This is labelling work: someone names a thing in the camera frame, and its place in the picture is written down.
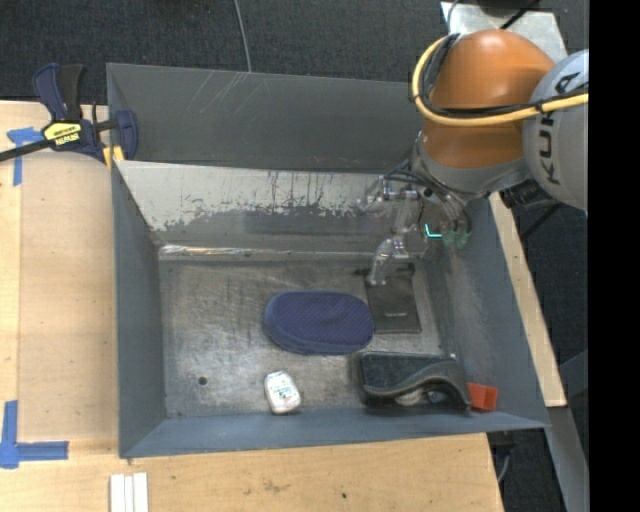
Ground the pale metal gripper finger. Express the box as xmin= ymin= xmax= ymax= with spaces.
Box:
xmin=354 ymin=176 xmax=398 ymax=214
xmin=366 ymin=238 xmax=411 ymax=287

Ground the dark grey flat block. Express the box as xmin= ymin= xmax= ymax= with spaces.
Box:
xmin=363 ymin=263 xmax=424 ymax=336

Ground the dark blue oval pouch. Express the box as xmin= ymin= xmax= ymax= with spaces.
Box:
xmin=263 ymin=290 xmax=376 ymax=357

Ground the black shoe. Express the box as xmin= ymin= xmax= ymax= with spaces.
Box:
xmin=356 ymin=350 xmax=474 ymax=415

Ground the small white bottle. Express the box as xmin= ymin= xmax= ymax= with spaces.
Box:
xmin=263 ymin=369 xmax=303 ymax=416

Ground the small red block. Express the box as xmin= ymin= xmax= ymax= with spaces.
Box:
xmin=466 ymin=381 xmax=500 ymax=413

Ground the grey metal bin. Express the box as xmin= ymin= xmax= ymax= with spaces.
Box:
xmin=105 ymin=62 xmax=552 ymax=459

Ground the black cylinder on white bracket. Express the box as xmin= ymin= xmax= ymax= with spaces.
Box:
xmin=498 ymin=178 xmax=544 ymax=210

